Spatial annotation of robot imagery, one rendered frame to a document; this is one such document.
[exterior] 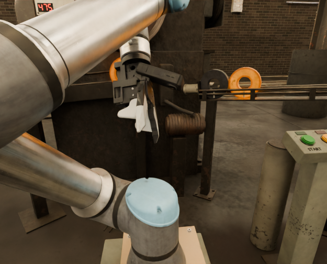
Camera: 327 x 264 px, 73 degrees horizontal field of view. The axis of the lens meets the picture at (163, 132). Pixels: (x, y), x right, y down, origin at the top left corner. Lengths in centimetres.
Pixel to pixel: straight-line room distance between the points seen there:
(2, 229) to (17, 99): 133
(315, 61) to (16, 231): 345
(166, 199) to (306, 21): 903
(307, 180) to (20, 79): 88
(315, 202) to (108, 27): 87
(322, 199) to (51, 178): 86
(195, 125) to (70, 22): 105
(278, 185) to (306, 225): 17
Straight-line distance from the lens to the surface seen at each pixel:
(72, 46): 27
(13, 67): 22
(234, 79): 122
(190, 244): 72
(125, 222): 53
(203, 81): 126
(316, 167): 89
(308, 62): 352
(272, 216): 114
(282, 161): 100
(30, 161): 40
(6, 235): 147
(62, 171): 44
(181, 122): 124
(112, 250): 79
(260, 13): 848
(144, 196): 50
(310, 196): 95
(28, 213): 155
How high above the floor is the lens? 88
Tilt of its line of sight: 20 degrees down
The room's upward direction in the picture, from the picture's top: straight up
